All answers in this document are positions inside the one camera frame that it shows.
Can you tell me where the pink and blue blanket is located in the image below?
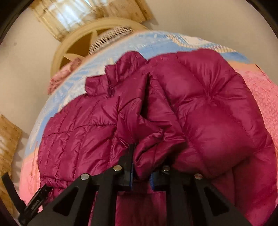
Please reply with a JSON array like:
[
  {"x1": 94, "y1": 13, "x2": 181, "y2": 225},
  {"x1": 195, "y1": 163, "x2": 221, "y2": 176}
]
[{"x1": 18, "y1": 30, "x2": 278, "y2": 207}]

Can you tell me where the white striped pillow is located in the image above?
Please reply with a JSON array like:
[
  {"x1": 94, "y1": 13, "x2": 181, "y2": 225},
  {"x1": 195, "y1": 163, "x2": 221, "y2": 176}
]
[{"x1": 88, "y1": 26, "x2": 133, "y2": 56}]

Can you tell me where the cream wooden headboard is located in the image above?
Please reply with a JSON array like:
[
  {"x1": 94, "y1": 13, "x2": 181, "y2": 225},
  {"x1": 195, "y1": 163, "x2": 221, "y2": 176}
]
[{"x1": 50, "y1": 17, "x2": 150, "y2": 79}]

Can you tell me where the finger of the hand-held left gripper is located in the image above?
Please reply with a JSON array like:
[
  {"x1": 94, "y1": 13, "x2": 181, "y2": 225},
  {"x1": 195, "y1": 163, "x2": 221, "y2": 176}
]
[
  {"x1": 22, "y1": 184, "x2": 54, "y2": 218},
  {"x1": 1, "y1": 172, "x2": 25, "y2": 216}
]

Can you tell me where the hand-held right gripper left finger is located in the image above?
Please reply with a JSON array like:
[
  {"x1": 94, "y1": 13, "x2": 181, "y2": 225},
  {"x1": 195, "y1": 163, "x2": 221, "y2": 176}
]
[{"x1": 36, "y1": 143, "x2": 136, "y2": 226}]

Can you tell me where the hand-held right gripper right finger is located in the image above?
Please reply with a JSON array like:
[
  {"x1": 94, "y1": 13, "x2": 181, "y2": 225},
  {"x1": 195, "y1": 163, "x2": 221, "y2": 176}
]
[{"x1": 150, "y1": 165, "x2": 253, "y2": 226}]

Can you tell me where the magenta puffer jacket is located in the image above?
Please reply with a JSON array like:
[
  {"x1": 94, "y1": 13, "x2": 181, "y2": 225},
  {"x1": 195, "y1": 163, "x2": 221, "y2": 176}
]
[{"x1": 38, "y1": 49, "x2": 278, "y2": 226}]

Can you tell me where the pink pillow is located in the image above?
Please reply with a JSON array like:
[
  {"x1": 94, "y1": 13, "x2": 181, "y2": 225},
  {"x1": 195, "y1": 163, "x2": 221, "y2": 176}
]
[{"x1": 48, "y1": 58, "x2": 82, "y2": 94}]

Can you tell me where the beige lace curtain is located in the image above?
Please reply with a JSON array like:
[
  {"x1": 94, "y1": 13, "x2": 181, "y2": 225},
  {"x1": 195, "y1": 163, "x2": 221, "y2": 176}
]
[{"x1": 29, "y1": 0, "x2": 152, "y2": 42}]

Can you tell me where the wooden furniture piece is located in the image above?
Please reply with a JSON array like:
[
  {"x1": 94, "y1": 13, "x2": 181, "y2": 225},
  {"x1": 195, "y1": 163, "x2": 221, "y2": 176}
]
[{"x1": 0, "y1": 115, "x2": 22, "y2": 215}]

